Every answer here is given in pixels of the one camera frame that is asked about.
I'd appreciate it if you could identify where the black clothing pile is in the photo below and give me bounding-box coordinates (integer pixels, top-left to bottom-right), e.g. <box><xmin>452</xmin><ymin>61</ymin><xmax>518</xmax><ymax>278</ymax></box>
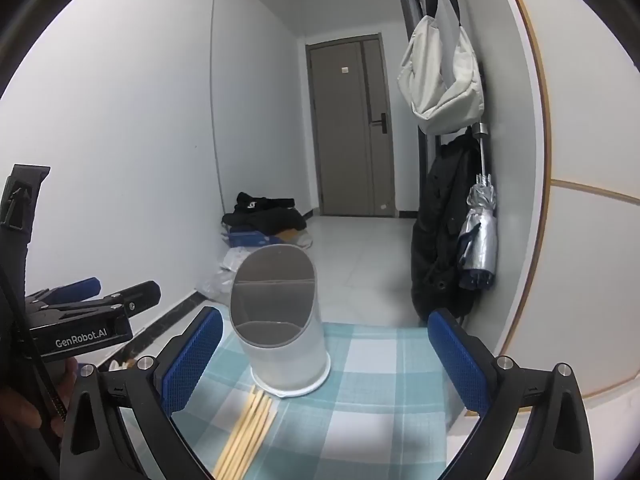
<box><xmin>222</xmin><ymin>191</ymin><xmax>308</xmax><ymax>236</ymax></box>

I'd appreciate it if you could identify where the blue cardboard box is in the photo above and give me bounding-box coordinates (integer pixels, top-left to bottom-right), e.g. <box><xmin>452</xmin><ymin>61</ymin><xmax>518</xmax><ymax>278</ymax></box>
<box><xmin>227</xmin><ymin>227</ymin><xmax>288</xmax><ymax>249</ymax></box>

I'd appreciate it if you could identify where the white shoulder bag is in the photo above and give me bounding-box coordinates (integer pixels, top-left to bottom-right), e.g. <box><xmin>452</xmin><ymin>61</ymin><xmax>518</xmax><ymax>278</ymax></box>
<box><xmin>397</xmin><ymin>0</ymin><xmax>486</xmax><ymax>136</ymax></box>

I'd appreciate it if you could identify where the white wardrobe with gold trim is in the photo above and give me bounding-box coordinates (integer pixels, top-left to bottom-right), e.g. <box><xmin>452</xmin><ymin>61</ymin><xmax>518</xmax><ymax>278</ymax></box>
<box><xmin>492</xmin><ymin>0</ymin><xmax>640</xmax><ymax>401</ymax></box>

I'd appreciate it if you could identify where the person's left hand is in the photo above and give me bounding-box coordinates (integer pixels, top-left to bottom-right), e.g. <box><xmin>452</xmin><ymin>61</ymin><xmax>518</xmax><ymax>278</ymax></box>
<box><xmin>0</xmin><ymin>358</ymin><xmax>80</xmax><ymax>433</ymax></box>

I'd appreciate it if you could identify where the small grey plastic mailer bag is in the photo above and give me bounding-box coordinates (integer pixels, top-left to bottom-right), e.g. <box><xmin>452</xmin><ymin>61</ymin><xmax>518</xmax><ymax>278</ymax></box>
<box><xmin>222</xmin><ymin>246</ymin><xmax>254</xmax><ymax>274</ymax></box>

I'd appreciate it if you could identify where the large grey plastic mailer bag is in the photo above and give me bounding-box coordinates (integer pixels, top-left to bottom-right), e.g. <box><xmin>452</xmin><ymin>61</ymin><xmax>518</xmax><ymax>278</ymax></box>
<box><xmin>199</xmin><ymin>265</ymin><xmax>236</xmax><ymax>305</ymax></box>

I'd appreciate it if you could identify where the white grey utensil holder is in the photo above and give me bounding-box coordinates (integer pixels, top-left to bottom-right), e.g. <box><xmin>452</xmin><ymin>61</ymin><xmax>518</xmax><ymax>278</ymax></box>
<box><xmin>229</xmin><ymin>245</ymin><xmax>332</xmax><ymax>401</ymax></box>

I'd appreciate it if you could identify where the blue white checkered cloth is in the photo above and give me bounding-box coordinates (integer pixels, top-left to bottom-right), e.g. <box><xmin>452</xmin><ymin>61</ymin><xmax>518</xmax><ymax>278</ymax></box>
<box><xmin>172</xmin><ymin>321</ymin><xmax>488</xmax><ymax>480</ymax></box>

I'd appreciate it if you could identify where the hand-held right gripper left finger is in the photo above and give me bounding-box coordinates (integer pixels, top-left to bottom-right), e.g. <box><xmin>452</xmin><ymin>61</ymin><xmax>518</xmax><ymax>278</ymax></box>
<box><xmin>59</xmin><ymin>306</ymin><xmax>224</xmax><ymax>480</ymax></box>

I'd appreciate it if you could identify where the silver folded umbrella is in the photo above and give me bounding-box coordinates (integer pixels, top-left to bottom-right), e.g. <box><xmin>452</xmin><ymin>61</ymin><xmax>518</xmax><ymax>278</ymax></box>
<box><xmin>457</xmin><ymin>122</ymin><xmax>499</xmax><ymax>291</ymax></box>

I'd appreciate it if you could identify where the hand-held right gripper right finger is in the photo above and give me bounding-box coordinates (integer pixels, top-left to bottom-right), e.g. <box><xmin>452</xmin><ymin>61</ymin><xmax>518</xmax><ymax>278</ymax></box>
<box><xmin>426</xmin><ymin>308</ymin><xmax>597</xmax><ymax>480</ymax></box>

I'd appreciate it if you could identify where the bunch of wooden chopsticks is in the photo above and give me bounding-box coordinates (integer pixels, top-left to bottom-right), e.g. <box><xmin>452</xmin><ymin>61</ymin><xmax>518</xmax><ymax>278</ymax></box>
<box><xmin>214</xmin><ymin>386</ymin><xmax>279</xmax><ymax>480</ymax></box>

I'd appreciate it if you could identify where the grey brown door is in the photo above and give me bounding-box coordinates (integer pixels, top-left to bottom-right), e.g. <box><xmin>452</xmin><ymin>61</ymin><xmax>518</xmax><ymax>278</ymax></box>
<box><xmin>306</xmin><ymin>34</ymin><xmax>398</xmax><ymax>218</ymax></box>

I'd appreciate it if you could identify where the black coat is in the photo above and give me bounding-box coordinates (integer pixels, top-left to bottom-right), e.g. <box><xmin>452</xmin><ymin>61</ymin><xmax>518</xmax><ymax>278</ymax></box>
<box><xmin>411</xmin><ymin>132</ymin><xmax>483</xmax><ymax>321</ymax></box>

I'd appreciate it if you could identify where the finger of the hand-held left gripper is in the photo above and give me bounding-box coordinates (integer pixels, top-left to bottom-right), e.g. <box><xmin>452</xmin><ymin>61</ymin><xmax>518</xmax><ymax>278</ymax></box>
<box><xmin>30</xmin><ymin>281</ymin><xmax>162</xmax><ymax>330</ymax></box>
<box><xmin>25</xmin><ymin>277</ymin><xmax>102</xmax><ymax>307</ymax></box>

